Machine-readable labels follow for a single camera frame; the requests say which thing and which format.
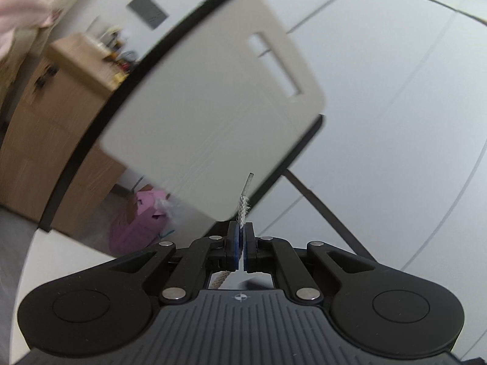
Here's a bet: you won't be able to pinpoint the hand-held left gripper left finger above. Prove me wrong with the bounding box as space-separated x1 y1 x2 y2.
106 221 241 305

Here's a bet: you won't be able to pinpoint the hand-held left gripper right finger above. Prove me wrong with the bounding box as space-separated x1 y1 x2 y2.
243 221 378 305

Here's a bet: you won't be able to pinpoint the white shoelace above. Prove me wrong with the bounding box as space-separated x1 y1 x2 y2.
209 172 255 290

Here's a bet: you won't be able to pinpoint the white crumpled plastic bag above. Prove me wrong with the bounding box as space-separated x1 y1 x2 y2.
154 193 182 218

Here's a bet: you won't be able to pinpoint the pink cardboard box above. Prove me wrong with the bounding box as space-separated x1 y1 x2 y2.
109 184 180 258

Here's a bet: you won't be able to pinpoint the wooden bedside cabinet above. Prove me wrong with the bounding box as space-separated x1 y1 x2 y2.
0 32 128 226

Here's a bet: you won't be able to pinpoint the small ornaments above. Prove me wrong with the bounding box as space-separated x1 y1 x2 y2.
96 25 138 85

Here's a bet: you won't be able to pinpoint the cabinet keys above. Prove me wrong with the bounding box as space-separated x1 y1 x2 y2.
32 64 60 94

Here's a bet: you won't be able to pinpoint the black curved wall trim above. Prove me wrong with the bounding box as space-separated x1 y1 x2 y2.
283 169 380 264

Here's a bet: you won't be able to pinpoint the white chair with black frame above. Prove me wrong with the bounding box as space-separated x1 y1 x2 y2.
11 0 327 365

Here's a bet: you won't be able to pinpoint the grey wall switch panel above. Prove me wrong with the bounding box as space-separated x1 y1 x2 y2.
126 0 169 30

